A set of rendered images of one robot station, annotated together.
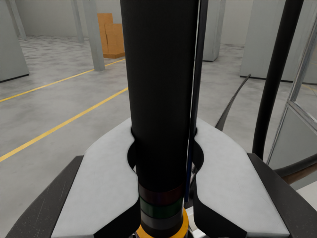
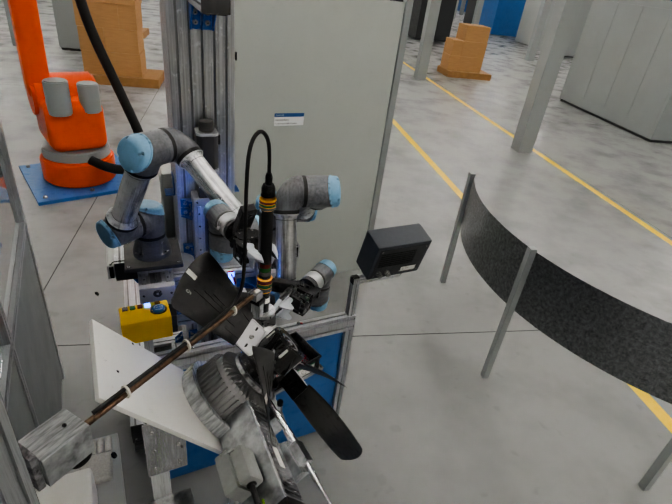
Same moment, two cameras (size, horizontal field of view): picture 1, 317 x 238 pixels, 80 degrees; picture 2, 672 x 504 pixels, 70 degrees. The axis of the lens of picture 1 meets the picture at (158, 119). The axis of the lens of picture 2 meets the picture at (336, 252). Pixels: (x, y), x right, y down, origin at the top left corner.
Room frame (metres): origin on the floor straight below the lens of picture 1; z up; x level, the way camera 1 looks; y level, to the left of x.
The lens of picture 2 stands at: (1.05, -0.55, 2.16)
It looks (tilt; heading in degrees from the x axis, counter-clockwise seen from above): 31 degrees down; 140
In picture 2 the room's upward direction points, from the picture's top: 7 degrees clockwise
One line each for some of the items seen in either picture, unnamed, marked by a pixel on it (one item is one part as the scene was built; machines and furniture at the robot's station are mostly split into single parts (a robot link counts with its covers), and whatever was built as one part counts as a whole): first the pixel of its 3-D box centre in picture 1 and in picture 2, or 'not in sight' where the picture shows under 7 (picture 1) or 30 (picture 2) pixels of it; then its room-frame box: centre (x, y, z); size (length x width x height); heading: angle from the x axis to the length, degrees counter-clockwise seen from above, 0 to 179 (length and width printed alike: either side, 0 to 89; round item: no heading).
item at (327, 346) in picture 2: not in sight; (252, 404); (-0.24, 0.16, 0.45); 0.82 x 0.01 x 0.66; 80
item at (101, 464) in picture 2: not in sight; (96, 460); (0.03, -0.49, 0.87); 0.15 x 0.09 x 0.02; 166
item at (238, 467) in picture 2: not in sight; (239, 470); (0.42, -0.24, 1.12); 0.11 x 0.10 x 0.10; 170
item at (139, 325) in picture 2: not in sight; (146, 323); (-0.31, -0.23, 1.02); 0.16 x 0.10 x 0.11; 80
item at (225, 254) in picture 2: not in sight; (225, 242); (-0.19, 0.01, 1.35); 0.11 x 0.08 x 0.11; 111
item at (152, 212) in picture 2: not in sight; (147, 217); (-0.72, -0.08, 1.20); 0.13 x 0.12 x 0.14; 111
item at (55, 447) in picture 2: not in sight; (54, 448); (0.36, -0.57, 1.36); 0.10 x 0.07 x 0.08; 115
